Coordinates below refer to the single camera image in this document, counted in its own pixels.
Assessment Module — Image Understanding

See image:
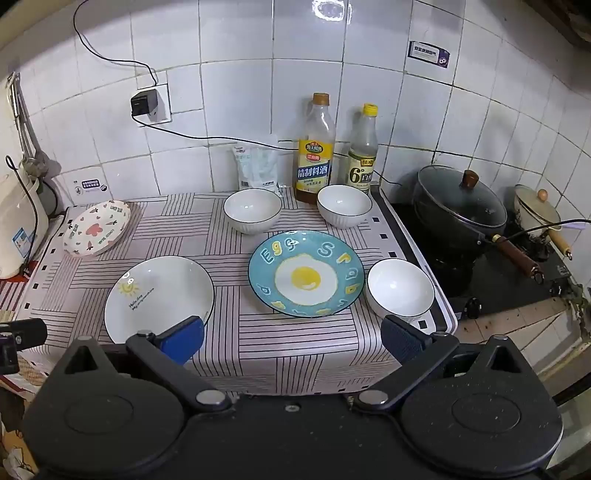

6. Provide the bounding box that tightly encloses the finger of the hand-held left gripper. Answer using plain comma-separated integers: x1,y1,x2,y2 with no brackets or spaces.
0,318,48,376

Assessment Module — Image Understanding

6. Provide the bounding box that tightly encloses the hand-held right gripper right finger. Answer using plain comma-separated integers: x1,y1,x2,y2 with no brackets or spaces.
353,315,525,414

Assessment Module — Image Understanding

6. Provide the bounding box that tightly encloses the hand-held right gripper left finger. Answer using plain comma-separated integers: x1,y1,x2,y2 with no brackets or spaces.
62,315,232,414

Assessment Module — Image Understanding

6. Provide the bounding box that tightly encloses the white ribbed bowl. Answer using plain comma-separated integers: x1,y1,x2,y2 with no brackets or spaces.
317,185,373,230
366,258,436,324
223,188,283,235

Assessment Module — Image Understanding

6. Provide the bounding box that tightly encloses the white sun print plate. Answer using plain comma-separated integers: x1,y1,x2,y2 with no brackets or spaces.
104,257,216,345

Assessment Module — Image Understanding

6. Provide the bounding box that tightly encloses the blue fried egg print plate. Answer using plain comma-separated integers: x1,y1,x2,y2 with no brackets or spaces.
248,229,366,319

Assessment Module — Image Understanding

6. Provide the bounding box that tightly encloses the pink rabbit print plate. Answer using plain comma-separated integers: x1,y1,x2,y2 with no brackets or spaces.
63,200,132,257

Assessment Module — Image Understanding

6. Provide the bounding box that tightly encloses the striped tablecloth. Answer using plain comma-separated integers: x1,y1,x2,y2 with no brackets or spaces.
0,190,459,398

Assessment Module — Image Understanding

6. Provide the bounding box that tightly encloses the black gas stove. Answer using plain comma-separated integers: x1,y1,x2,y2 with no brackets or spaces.
382,202,575,320

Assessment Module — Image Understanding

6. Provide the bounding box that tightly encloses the white rice cooker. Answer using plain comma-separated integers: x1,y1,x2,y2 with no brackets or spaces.
0,173,49,280

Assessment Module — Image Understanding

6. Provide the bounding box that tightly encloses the black wok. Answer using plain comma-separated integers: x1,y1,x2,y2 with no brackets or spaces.
412,165,546,285

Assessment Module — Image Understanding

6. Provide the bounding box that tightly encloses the glass wok lid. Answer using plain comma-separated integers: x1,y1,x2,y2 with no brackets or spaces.
418,165,508,228

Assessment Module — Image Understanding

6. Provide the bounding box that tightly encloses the clear vinegar bottle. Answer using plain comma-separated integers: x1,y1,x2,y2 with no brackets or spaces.
346,103,380,195

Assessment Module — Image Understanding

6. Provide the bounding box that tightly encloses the cream enamel pot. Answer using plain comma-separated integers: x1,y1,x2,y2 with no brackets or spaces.
514,185,574,260

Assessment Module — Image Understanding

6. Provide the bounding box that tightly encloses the white powder bag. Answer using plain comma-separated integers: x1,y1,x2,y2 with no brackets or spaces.
233,135,281,193

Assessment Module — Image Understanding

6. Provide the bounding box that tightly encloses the amber cooking wine bottle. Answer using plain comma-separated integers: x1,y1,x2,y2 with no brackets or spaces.
294,92,336,204

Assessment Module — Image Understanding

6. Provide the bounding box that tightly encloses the black power adapter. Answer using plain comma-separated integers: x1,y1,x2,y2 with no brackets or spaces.
130,90,159,121

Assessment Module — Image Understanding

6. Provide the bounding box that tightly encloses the dark range hood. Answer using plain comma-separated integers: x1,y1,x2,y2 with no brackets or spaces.
538,0,591,49

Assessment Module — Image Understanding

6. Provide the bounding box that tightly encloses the small white wall sticker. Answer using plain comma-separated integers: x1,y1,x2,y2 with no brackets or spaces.
71,178,110,200

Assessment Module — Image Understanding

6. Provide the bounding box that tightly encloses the black cable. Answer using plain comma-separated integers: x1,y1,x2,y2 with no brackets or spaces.
492,219,591,243
131,113,402,186
73,0,158,93

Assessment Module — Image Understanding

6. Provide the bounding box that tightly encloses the white wall socket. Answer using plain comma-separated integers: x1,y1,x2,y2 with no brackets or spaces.
137,84,173,124

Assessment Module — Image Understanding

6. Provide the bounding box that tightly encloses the purple and white wall sticker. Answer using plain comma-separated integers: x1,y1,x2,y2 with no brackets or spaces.
407,41,451,70

